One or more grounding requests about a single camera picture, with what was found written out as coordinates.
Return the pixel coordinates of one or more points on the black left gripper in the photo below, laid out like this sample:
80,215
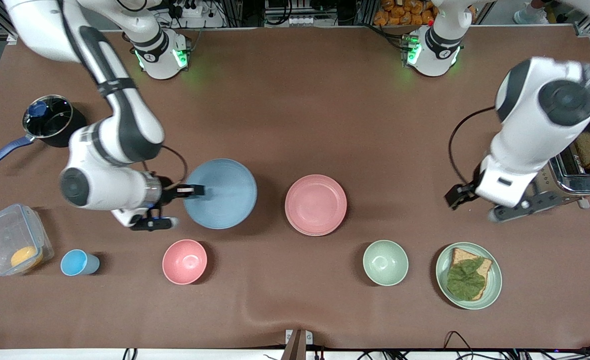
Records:
460,194

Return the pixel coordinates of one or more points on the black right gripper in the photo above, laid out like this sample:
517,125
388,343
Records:
168,193

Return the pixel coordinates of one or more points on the blue plate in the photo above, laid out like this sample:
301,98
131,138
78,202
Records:
225,195

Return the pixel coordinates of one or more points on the pink plate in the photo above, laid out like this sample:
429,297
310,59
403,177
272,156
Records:
316,205

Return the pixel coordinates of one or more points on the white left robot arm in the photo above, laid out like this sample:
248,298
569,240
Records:
525,125

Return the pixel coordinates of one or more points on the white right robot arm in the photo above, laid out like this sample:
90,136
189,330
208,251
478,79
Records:
125,120

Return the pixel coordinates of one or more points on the bread slice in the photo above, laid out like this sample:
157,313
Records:
459,256

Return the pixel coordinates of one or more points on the pink bowl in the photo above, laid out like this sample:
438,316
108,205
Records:
185,261

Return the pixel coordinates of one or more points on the green lettuce leaf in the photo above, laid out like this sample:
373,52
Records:
465,282

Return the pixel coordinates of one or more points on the green bowl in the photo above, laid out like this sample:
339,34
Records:
385,262

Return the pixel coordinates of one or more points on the green plate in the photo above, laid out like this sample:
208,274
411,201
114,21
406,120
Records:
494,287

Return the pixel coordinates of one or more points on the brown table cloth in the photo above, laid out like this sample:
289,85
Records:
275,125

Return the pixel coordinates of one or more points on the beige chrome toaster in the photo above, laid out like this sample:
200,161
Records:
582,182

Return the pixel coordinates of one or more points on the blue cup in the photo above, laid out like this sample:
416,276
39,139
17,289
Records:
75,262

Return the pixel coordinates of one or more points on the white power strip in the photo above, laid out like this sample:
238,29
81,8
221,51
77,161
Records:
302,21
184,10

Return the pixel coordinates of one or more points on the yellow food piece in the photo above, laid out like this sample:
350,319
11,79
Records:
25,256

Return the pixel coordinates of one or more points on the orange snack bag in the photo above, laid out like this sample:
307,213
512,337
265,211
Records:
405,12

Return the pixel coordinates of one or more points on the clear plastic container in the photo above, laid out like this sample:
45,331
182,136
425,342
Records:
5,235

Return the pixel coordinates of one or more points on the white sneaker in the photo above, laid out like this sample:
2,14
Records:
530,15

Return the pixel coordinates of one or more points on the metal table clamp bracket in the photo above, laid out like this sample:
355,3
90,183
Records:
298,342

